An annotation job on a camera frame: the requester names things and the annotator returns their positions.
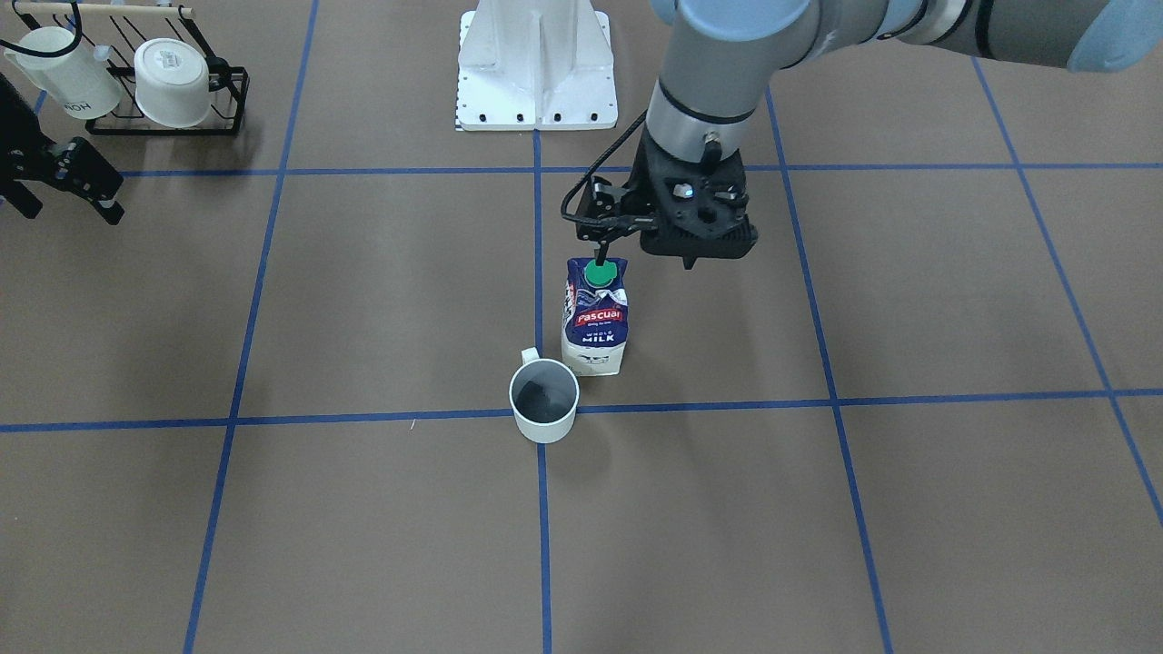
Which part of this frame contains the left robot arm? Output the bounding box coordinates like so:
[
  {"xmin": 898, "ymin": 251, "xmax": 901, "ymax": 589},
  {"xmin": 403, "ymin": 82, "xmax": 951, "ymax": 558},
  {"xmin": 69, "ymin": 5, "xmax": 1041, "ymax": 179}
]
[{"xmin": 561, "ymin": 1, "xmax": 1162, "ymax": 268}]

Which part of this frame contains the white pedestal column base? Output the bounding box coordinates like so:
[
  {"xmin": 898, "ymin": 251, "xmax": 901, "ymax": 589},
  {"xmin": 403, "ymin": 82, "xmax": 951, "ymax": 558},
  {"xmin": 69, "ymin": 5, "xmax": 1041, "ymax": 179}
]
[{"xmin": 454, "ymin": 1, "xmax": 619, "ymax": 131}]

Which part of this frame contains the white mug in rack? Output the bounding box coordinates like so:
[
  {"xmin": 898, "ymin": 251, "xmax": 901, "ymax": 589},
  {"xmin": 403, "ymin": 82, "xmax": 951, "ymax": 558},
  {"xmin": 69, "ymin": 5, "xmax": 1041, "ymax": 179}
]
[
  {"xmin": 3, "ymin": 26, "xmax": 122, "ymax": 121},
  {"xmin": 133, "ymin": 38, "xmax": 211, "ymax": 129}
]

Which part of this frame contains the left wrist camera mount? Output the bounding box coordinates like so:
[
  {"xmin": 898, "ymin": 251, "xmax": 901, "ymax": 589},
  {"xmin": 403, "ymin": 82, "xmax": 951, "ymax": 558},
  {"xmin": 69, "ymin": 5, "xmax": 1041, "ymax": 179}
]
[{"xmin": 561, "ymin": 175, "xmax": 640, "ymax": 244}]

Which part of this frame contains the white mug far in rack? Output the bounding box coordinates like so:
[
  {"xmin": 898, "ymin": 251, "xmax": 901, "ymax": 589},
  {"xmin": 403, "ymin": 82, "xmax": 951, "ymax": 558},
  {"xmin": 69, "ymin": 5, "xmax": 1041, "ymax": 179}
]
[{"xmin": 133, "ymin": 38, "xmax": 211, "ymax": 129}]

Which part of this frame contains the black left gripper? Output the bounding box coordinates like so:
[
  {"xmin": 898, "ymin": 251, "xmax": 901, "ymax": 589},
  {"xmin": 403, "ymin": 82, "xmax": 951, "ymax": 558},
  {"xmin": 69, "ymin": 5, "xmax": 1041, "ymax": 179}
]
[{"xmin": 591, "ymin": 133, "xmax": 759, "ymax": 270}]

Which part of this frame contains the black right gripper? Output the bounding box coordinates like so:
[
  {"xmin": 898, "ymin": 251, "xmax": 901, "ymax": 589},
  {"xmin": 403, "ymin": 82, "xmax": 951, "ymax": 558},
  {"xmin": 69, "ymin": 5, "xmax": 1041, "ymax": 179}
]
[{"xmin": 1, "ymin": 77, "xmax": 124, "ymax": 226}]

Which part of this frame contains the white mug with grey inside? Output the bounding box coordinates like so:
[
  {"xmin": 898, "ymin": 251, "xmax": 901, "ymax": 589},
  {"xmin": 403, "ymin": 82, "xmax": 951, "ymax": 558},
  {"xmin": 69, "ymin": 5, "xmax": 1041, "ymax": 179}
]
[{"xmin": 507, "ymin": 348, "xmax": 579, "ymax": 445}]

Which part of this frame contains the blue white milk carton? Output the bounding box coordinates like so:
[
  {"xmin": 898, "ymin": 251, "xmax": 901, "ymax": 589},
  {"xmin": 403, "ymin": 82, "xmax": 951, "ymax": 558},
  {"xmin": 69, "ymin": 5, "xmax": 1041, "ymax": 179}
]
[{"xmin": 562, "ymin": 257, "xmax": 629, "ymax": 377}]

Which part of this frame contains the black wire mug rack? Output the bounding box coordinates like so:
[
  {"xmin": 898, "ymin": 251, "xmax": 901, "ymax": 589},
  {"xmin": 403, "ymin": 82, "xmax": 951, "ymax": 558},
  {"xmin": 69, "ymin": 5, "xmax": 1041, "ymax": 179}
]
[{"xmin": 3, "ymin": 1, "xmax": 250, "ymax": 135}]

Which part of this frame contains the white mug near in rack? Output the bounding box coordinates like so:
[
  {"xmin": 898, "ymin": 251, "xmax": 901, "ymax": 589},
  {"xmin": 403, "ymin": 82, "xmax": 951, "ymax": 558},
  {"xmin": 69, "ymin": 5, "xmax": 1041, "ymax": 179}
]
[{"xmin": 3, "ymin": 26, "xmax": 122, "ymax": 121}]

